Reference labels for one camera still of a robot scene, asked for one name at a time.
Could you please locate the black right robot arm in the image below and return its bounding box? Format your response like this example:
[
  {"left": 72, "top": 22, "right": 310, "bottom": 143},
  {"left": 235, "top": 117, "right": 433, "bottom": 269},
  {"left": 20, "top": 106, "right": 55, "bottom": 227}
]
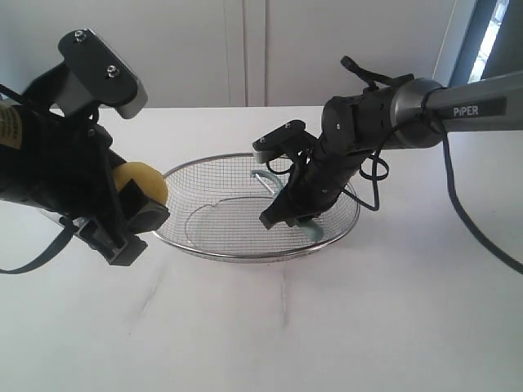
[{"left": 253, "top": 56, "right": 522, "bottom": 229}]

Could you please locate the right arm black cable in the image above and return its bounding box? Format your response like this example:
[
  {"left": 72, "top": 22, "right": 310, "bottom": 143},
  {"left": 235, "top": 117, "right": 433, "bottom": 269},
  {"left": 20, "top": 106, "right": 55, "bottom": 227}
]
[{"left": 265, "top": 55, "right": 523, "bottom": 275}]

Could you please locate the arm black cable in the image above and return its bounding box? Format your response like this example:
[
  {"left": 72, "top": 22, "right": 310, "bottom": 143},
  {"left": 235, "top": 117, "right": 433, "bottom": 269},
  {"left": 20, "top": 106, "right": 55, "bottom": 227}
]
[
  {"left": 265, "top": 55, "right": 523, "bottom": 275},
  {"left": 0, "top": 83, "right": 74, "bottom": 275}
]

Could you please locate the yellow lemon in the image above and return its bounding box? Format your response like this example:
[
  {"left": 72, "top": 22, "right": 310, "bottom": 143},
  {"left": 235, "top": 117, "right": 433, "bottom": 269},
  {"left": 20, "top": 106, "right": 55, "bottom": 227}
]
[{"left": 112, "top": 162, "right": 168, "bottom": 205}]

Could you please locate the oval wire mesh basket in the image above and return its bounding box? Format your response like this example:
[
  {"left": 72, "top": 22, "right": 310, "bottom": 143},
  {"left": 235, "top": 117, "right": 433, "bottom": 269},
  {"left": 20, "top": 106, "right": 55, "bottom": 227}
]
[{"left": 153, "top": 152, "right": 361, "bottom": 264}]

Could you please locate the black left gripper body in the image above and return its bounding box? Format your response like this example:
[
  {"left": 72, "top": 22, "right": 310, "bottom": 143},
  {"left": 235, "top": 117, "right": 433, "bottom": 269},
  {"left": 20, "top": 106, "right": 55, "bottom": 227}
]
[{"left": 20, "top": 67, "right": 136, "bottom": 238}]

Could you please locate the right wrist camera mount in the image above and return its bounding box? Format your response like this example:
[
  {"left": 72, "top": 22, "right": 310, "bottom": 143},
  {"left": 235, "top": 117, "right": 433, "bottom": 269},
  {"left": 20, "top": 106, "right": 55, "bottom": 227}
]
[{"left": 252, "top": 119, "right": 317, "bottom": 164}]

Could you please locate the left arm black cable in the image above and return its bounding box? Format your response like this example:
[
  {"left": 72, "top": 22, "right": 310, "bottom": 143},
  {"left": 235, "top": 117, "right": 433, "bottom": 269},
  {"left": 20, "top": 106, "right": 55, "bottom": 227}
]
[{"left": 0, "top": 83, "right": 74, "bottom": 275}]

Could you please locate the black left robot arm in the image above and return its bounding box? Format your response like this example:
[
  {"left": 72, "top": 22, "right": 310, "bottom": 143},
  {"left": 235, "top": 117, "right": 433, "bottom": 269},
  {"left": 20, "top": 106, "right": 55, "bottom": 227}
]
[{"left": 1, "top": 64, "right": 170, "bottom": 274}]

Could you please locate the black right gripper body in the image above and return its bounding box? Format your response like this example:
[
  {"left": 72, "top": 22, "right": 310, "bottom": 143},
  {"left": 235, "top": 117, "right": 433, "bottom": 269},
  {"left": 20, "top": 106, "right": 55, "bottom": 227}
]
[{"left": 281, "top": 143, "right": 368, "bottom": 225}]

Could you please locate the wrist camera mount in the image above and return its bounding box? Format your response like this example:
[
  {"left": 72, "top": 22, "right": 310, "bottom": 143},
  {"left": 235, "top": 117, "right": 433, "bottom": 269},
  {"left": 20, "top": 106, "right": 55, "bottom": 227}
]
[
  {"left": 58, "top": 29, "right": 148, "bottom": 119},
  {"left": 252, "top": 119, "right": 317, "bottom": 164}
]

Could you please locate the teal handled peeler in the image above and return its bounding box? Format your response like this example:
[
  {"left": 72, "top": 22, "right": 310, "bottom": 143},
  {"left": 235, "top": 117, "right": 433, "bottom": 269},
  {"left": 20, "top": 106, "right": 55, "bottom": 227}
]
[{"left": 250, "top": 170, "right": 324, "bottom": 243}]

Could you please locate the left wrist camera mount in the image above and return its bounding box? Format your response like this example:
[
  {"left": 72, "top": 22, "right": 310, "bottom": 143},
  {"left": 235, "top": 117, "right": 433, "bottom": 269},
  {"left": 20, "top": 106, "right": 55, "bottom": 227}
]
[{"left": 58, "top": 29, "right": 148, "bottom": 119}]

